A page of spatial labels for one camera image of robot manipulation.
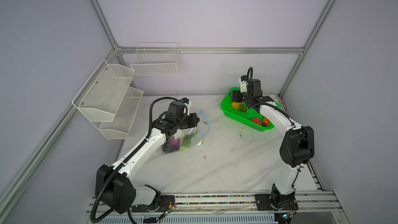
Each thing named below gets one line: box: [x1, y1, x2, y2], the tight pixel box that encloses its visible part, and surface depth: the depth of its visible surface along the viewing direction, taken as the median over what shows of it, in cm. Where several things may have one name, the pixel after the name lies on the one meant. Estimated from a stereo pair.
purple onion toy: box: [168, 135, 181, 147], surface depth 86 cm
